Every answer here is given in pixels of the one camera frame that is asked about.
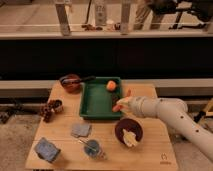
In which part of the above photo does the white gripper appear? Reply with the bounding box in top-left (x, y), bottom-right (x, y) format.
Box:
top-left (117, 89), bottom-right (133, 113)

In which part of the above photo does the orange red pepper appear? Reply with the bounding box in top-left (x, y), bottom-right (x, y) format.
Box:
top-left (112, 105), bottom-right (122, 112)

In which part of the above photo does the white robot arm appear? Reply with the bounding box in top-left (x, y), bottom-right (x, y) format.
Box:
top-left (116, 96), bottom-right (213, 163)

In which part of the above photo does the purple bowl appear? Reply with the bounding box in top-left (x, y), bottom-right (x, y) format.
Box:
top-left (115, 118), bottom-right (143, 147)

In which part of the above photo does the cream toy in bowl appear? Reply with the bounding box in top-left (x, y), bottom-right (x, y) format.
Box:
top-left (123, 129), bottom-right (138, 147)

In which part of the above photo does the orange fruit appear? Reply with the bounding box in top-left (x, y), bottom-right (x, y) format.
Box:
top-left (106, 80), bottom-right (117, 91)

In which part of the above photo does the green plastic tray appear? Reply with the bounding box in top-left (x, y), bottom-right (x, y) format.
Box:
top-left (79, 77), bottom-right (122, 120)

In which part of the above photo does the grey cloth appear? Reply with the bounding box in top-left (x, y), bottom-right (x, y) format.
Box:
top-left (71, 123), bottom-right (92, 137)

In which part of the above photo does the metal spoon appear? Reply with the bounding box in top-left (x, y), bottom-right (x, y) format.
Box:
top-left (79, 139), bottom-right (99, 151)

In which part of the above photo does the blue glass cup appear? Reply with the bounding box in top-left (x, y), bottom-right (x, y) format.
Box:
top-left (84, 139), bottom-right (100, 158)

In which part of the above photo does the small metal cup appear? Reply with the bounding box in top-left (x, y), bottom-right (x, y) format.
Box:
top-left (53, 100), bottom-right (63, 113)

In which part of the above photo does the blue grey sponge block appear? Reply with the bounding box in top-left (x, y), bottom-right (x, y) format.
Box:
top-left (34, 137), bottom-right (61, 163)

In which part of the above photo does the brown pot with handle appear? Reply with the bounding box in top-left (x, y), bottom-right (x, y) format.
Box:
top-left (59, 74), bottom-right (95, 93)

